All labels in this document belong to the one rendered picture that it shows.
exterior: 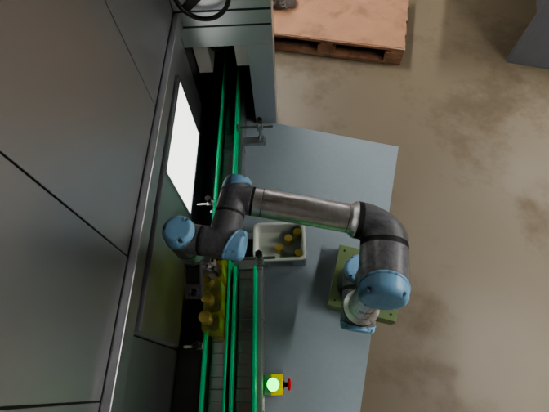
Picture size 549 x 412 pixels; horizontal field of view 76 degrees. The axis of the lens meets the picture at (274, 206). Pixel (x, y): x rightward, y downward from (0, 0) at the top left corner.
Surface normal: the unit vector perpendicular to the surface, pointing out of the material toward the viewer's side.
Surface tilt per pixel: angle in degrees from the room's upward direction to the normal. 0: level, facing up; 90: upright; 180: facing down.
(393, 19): 0
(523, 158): 0
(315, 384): 0
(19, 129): 90
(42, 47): 90
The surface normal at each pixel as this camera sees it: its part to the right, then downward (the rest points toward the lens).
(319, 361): -0.04, -0.46
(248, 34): 0.02, 0.88
